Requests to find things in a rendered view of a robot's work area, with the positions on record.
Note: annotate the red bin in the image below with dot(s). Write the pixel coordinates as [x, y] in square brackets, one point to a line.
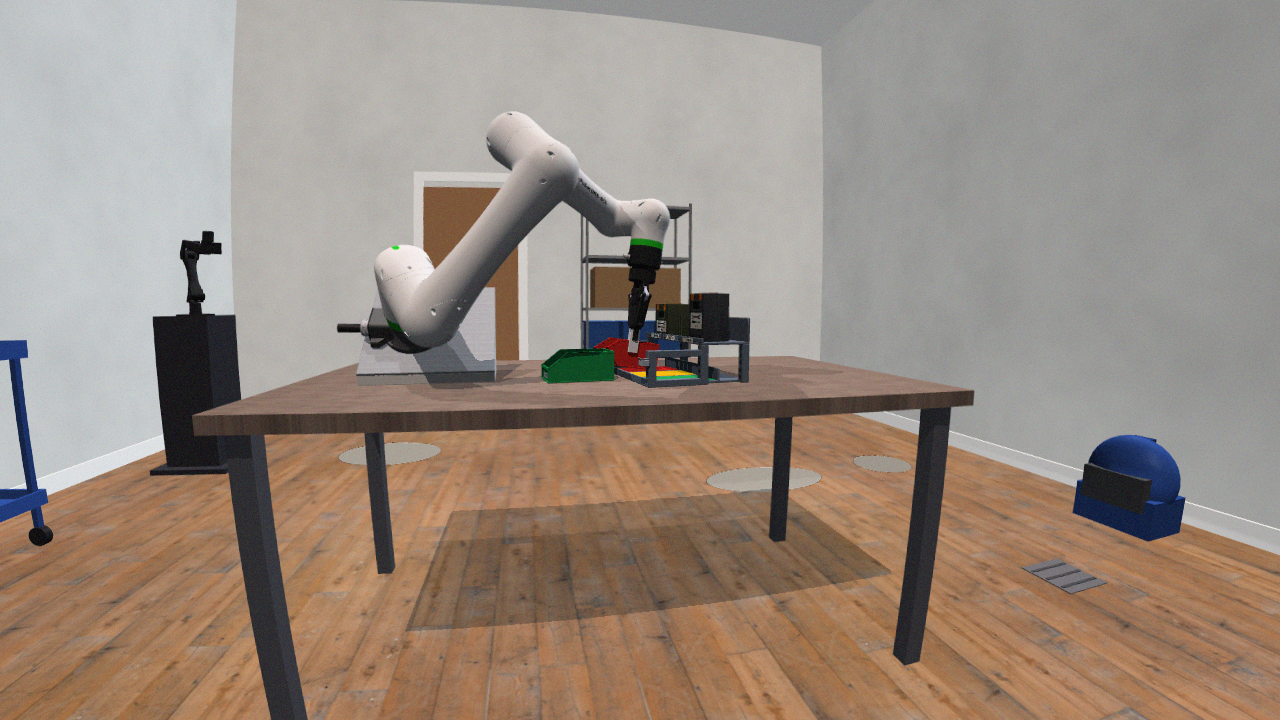
[622, 357]

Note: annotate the green bin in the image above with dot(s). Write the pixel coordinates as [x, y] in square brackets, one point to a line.
[579, 365]

